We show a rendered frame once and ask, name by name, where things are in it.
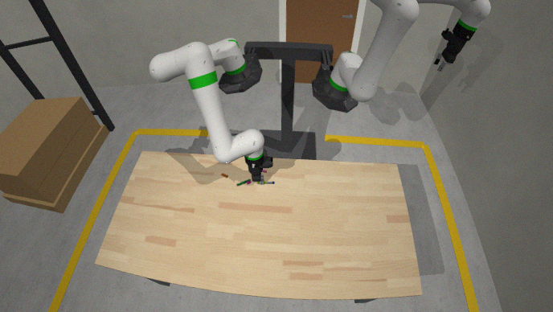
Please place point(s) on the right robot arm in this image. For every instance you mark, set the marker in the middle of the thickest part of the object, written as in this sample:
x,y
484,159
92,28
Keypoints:
x,y
198,60

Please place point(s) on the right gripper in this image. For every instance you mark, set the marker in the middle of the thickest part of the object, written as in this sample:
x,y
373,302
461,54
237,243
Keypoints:
x,y
255,167

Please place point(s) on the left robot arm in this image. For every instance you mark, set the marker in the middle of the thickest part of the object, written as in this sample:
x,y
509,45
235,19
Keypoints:
x,y
398,16

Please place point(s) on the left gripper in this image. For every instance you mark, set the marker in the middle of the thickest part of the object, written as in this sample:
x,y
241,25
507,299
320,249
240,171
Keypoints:
x,y
456,41

